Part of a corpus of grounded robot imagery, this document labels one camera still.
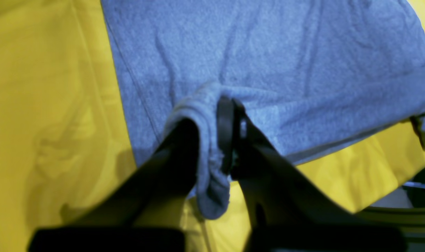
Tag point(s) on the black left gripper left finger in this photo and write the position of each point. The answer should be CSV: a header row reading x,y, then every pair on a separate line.
x,y
143,215

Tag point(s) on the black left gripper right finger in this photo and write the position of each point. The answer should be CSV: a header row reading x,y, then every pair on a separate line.
x,y
287,212

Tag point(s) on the grey t-shirt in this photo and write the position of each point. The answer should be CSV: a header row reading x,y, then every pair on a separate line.
x,y
315,76

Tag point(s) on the yellow table cloth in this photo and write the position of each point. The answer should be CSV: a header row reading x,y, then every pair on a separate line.
x,y
63,133

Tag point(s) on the grey aluminium frame rail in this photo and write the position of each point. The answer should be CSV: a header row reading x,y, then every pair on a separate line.
x,y
410,221

